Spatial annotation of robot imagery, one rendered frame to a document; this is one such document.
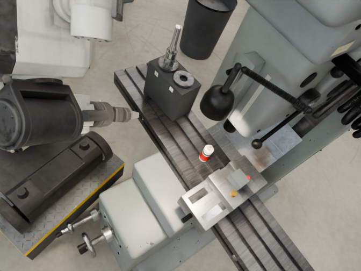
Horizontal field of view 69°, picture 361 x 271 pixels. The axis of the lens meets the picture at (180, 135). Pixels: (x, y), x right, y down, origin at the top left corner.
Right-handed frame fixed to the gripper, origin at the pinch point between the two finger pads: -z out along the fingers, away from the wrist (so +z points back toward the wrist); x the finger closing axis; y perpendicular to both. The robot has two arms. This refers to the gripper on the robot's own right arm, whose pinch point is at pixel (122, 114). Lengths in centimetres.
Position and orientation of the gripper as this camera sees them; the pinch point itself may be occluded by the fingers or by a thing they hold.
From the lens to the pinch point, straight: 106.4
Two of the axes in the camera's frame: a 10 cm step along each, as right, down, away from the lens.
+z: -3.9, 0.8, -9.2
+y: 0.7, -9.9, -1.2
